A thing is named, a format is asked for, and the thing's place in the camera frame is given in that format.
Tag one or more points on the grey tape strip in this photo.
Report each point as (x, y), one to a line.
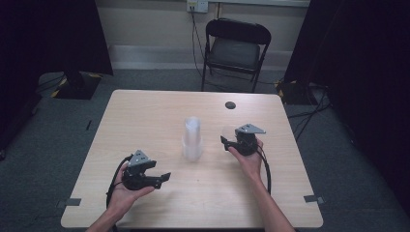
(312, 198)
(72, 202)

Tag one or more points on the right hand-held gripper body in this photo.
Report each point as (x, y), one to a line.
(247, 145)

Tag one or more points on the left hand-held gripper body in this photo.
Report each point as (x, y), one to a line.
(135, 180)

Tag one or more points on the black folding chair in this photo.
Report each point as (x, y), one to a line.
(233, 53)

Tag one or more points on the black round table grommet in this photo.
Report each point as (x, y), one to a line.
(230, 105)

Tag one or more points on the person's right hand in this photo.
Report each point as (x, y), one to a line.
(253, 164)

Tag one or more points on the black curtain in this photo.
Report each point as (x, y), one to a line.
(38, 48)
(364, 80)

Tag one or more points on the person's left hand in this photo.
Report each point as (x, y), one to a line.
(124, 198)

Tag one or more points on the stack of clear plastic cups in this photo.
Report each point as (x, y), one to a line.
(192, 141)

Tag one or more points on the short black floor tape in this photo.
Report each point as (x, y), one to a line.
(88, 125)

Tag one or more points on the black stand base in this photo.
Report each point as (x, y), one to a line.
(77, 85)
(291, 93)

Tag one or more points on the white wall socket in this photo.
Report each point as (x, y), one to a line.
(197, 5)

